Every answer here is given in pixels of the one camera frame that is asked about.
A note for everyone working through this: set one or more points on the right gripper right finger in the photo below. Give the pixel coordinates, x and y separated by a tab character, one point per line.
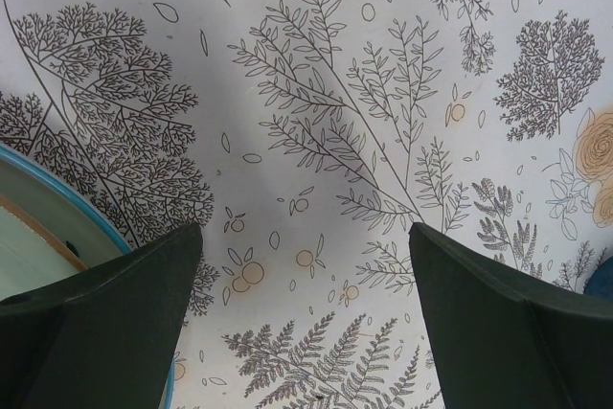
504	339

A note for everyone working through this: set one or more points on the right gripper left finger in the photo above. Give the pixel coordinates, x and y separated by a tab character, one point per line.
104	338

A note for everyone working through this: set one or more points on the green plate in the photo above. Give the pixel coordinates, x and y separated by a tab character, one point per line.
31	256

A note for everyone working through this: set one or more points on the white plate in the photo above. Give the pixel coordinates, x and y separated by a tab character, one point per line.
67	216

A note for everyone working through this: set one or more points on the dark blue mug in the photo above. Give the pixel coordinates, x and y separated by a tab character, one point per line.
600	284

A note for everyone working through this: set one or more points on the floral tablecloth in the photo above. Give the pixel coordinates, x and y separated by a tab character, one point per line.
306	137

